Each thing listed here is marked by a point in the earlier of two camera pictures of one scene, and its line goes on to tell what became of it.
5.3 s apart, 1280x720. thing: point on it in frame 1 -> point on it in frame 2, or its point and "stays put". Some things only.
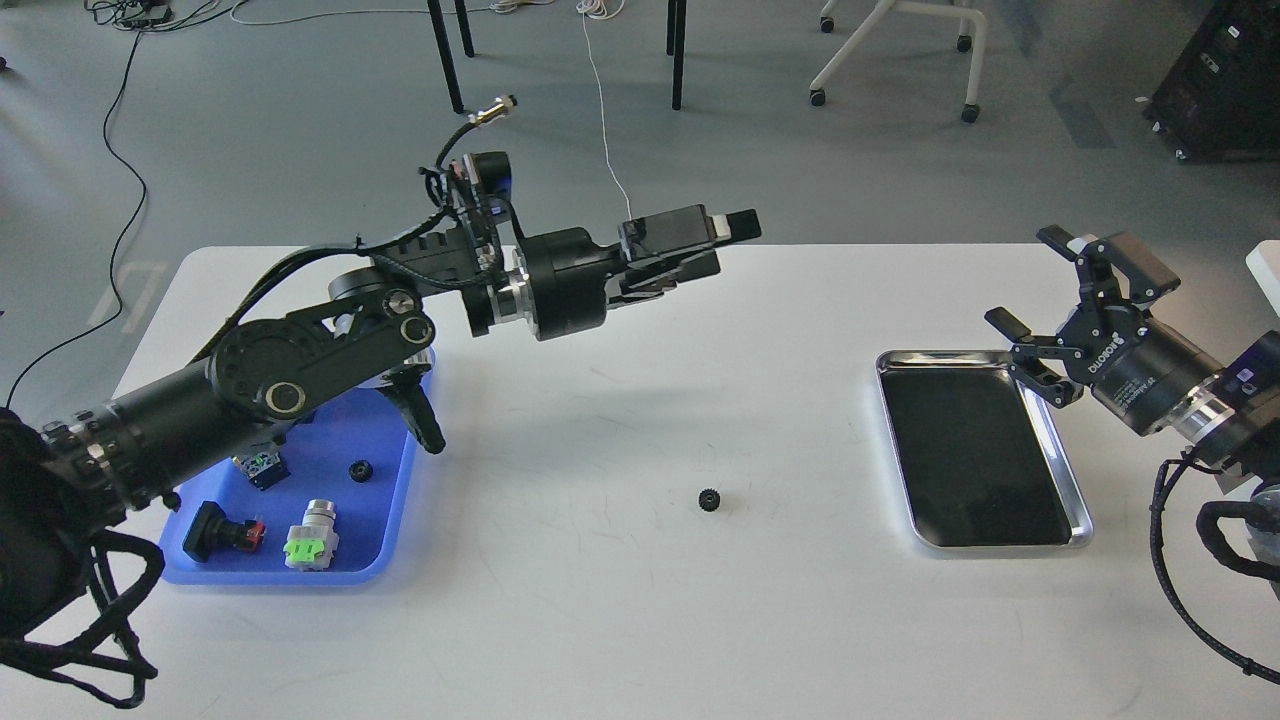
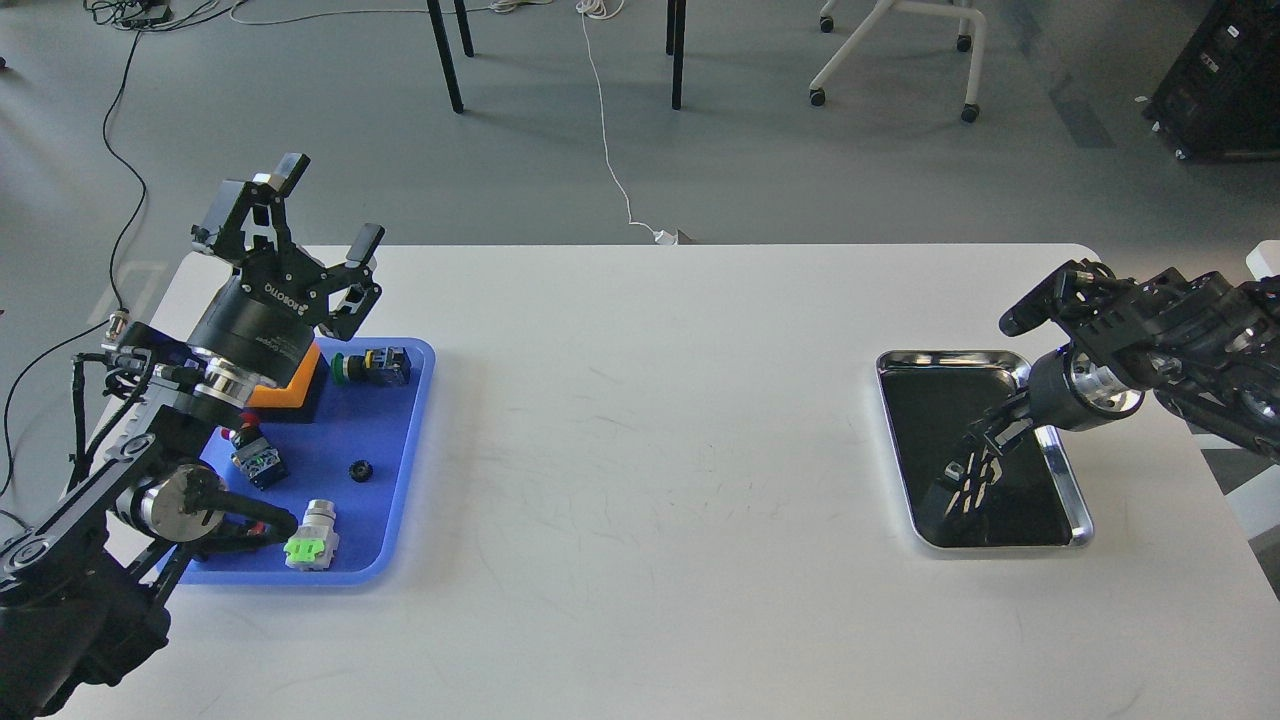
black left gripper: [568, 274] -> [263, 321]
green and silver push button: [312, 545] stays put
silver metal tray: [979, 466] stays put
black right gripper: [1136, 366] -> [1066, 392]
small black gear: [360, 470] stays put
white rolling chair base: [877, 18] stays put
